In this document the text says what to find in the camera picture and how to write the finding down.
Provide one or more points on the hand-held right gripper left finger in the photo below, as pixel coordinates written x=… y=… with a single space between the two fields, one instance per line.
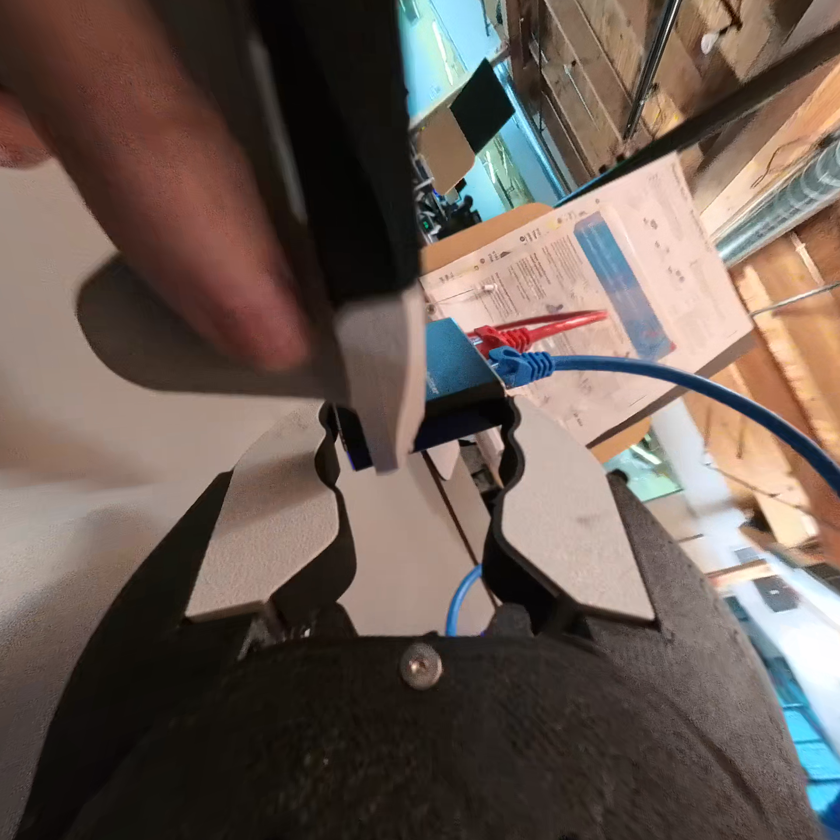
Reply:
x=269 y=518

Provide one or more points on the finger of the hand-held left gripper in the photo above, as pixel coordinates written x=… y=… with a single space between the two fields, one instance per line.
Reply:
x=387 y=367

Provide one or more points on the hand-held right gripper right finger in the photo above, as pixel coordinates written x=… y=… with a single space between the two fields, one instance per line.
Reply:
x=564 y=525

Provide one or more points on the dark metal network splitter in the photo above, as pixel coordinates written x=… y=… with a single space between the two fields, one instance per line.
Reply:
x=459 y=361

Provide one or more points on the grey desk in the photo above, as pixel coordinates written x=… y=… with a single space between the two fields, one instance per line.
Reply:
x=407 y=558

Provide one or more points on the person's left hand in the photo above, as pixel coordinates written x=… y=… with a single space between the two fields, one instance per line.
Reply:
x=164 y=184

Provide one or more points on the tan rounded panel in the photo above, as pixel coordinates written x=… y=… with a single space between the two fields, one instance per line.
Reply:
x=443 y=154

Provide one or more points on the black monitor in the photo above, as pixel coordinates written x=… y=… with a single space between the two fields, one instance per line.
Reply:
x=482 y=108

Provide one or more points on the wooden document stand board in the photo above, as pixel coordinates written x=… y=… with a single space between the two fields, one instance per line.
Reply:
x=472 y=243

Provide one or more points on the printed instruction sheet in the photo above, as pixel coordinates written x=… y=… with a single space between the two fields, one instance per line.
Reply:
x=590 y=262

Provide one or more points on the metal pole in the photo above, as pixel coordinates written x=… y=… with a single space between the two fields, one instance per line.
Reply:
x=649 y=65

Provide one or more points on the silver ventilation duct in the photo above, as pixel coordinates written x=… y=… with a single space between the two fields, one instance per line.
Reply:
x=787 y=197

